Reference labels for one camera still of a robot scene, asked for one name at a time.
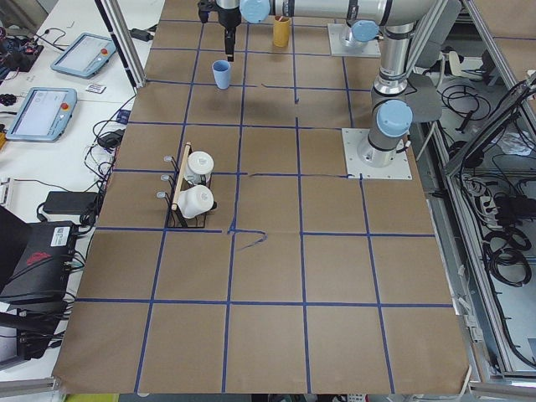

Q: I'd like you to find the black computer box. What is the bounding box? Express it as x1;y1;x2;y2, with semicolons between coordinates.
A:
1;208;78;305

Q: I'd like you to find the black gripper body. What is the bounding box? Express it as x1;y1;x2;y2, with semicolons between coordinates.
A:
216;0;240;29

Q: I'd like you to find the teach pendant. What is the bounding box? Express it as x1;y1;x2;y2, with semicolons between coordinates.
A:
50;33;116;79
6;87;77;142

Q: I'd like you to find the teach pendant near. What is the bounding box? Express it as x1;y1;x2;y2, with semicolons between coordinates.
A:
6;87;77;142

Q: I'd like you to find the light blue cup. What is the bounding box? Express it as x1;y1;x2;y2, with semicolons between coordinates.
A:
212;60;231;90

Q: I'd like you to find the bamboo cylinder holder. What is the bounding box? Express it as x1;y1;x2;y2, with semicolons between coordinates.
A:
272;16;291;48

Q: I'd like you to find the black power adapter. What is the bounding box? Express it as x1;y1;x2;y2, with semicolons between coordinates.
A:
36;191;100;222

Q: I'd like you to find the teach pendant far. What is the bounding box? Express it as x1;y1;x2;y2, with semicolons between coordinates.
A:
50;33;116;79

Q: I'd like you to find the black wire mug rack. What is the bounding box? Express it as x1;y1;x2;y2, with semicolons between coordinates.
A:
157;142;217;229

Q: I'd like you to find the aluminium frame post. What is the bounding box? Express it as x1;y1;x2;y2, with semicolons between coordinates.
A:
95;0;147;89

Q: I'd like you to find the white mug far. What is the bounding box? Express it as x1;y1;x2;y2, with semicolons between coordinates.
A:
184;151;214;185

